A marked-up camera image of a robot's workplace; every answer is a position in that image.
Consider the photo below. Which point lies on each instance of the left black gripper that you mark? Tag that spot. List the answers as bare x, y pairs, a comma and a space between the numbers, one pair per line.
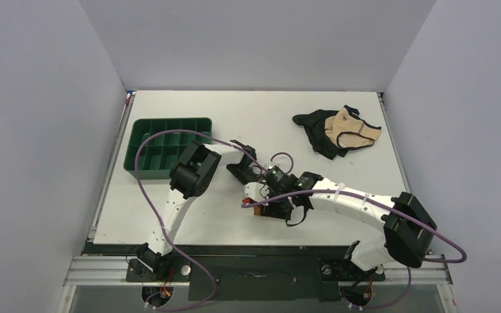
259, 177

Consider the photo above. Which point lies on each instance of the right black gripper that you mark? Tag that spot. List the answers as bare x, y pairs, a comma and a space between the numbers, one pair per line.
272, 208

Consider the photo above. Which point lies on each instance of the black patterned underwear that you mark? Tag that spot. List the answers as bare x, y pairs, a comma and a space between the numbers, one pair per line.
313, 125

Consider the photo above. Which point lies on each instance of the green compartment tray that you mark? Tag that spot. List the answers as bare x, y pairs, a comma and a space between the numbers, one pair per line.
160, 154

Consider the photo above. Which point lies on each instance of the brown underwear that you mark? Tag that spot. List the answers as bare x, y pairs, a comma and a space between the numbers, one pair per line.
258, 210

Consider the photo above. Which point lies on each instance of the beige underwear with dark trim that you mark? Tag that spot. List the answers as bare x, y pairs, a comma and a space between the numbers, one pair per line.
346, 130

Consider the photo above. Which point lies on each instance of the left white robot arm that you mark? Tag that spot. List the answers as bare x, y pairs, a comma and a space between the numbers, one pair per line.
190, 177

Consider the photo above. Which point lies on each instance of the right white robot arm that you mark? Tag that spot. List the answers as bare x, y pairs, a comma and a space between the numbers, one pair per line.
404, 225

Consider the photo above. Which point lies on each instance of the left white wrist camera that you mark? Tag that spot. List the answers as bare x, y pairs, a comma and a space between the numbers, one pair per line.
271, 166

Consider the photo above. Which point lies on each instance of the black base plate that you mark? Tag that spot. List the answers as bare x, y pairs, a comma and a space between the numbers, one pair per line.
250, 273

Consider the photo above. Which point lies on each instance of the aluminium frame rail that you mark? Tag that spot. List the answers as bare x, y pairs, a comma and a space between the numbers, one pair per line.
118, 271

